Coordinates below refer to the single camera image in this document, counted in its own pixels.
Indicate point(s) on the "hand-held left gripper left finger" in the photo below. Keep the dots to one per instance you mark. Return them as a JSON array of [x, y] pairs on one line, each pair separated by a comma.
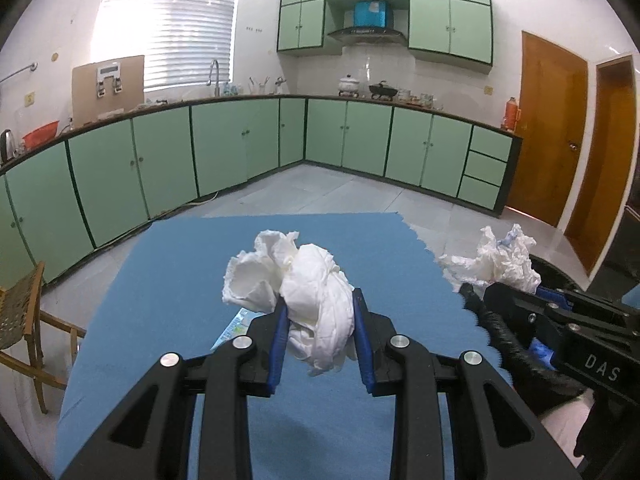
[[277, 350]]

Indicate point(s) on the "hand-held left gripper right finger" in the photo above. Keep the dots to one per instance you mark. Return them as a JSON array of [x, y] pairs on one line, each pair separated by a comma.
[[362, 345]]

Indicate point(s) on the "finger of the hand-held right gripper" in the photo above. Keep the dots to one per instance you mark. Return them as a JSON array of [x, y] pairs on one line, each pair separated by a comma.
[[510, 294], [550, 335]]

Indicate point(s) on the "tissue with blue bits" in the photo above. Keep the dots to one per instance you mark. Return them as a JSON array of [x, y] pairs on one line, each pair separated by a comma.
[[505, 265]]

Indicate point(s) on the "black lined trash bin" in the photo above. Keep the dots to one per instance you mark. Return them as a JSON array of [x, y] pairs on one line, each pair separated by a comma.
[[505, 345]]

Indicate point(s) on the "large white tissue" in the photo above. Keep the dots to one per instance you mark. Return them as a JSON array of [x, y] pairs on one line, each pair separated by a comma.
[[310, 300]]

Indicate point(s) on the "clear plastic wrapper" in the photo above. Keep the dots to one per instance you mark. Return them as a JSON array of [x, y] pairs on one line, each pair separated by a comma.
[[237, 327]]

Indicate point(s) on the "blue felt mat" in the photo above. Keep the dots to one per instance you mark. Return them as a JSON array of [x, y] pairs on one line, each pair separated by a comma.
[[150, 285]]

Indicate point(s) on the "red thermos flask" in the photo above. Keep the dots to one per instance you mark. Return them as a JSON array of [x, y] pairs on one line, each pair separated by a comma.
[[510, 115]]

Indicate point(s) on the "glass jars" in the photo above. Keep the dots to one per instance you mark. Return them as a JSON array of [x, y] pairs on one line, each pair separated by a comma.
[[431, 101]]

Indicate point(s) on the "green base cabinets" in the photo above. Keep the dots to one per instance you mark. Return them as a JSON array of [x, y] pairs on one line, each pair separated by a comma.
[[350, 135]]

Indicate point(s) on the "black wok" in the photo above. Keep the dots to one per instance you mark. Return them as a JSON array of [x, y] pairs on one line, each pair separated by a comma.
[[382, 91]]

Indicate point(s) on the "white cooking pot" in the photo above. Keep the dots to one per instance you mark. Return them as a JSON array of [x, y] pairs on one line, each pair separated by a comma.
[[348, 86]]

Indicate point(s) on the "wooden woven chair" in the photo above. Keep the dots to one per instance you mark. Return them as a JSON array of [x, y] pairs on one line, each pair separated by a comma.
[[20, 310]]

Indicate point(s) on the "utensil holder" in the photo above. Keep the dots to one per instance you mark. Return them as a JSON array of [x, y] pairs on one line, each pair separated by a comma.
[[259, 87]]

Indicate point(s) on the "chrome kitchen faucet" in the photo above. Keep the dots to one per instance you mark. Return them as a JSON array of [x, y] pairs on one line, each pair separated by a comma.
[[215, 77]]

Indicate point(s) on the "black range hood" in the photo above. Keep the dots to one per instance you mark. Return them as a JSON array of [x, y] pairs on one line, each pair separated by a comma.
[[367, 35]]

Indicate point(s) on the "blue box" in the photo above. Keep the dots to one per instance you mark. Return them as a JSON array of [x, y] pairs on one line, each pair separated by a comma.
[[372, 14]]

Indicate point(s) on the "brown board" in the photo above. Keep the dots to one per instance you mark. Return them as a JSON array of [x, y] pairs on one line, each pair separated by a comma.
[[82, 105]]

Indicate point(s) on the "red plastic basin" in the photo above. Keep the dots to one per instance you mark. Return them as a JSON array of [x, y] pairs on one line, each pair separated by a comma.
[[41, 135]]

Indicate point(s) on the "electric kettle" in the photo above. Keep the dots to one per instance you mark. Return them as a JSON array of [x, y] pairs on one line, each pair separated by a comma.
[[7, 146]]

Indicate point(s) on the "white window blind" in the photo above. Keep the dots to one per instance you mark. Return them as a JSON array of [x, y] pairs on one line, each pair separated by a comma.
[[170, 25]]

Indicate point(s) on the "green wall cabinets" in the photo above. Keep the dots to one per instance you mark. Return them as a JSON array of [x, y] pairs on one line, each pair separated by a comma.
[[450, 25]]

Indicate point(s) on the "wall socket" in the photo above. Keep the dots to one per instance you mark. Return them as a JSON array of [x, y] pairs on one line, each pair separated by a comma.
[[30, 99]]

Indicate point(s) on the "wall towel rail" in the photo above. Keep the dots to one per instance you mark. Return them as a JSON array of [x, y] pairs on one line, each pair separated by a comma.
[[20, 71]]

